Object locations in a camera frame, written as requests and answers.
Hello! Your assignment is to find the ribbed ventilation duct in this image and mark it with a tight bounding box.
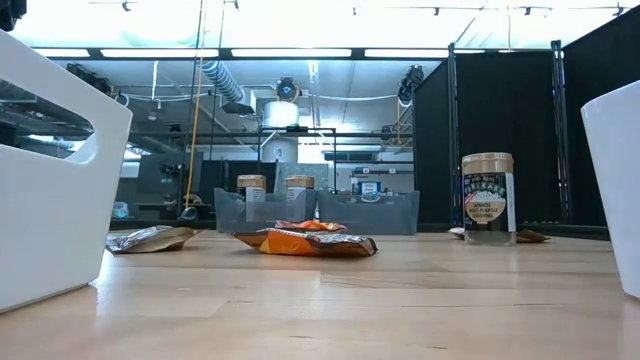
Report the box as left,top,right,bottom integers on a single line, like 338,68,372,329
199,59,249,104

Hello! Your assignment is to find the black partition curtain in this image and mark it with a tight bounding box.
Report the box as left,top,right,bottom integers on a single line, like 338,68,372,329
412,9,640,231

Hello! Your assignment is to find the black aluminium table frame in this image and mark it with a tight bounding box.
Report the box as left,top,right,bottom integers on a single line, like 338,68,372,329
108,218,609,241

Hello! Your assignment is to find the orange snack bag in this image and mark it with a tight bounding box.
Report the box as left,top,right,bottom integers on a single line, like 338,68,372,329
232,227,379,259

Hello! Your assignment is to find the tan lid spice jar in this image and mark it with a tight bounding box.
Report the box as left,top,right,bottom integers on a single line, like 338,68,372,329
236,174,268,224
285,174,317,221
461,152,518,247

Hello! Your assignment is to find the yellow hanging cable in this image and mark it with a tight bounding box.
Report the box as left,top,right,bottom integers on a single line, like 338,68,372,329
183,0,207,209

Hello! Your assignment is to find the white cylindrical tank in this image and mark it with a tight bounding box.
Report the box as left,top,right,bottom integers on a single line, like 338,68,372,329
261,99,301,164

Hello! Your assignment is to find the brown seasoning packet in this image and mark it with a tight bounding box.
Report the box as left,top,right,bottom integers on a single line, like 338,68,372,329
104,224,201,255

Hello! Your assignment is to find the ceiling light strip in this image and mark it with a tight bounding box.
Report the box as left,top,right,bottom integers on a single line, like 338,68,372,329
32,47,91,58
99,48,220,58
364,48,450,59
230,48,353,58

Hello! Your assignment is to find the grey translucent plastic bin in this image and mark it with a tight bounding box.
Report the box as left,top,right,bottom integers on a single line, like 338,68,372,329
317,189,421,236
213,187,320,235

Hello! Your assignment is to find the black round fan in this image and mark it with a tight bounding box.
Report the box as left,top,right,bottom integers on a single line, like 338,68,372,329
275,76,301,103

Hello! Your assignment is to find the white plastic bin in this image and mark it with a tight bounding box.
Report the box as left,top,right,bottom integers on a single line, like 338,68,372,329
579,79,640,300
0,29,134,315

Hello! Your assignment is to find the black hanging device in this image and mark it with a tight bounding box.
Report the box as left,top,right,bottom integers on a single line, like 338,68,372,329
397,63,426,106

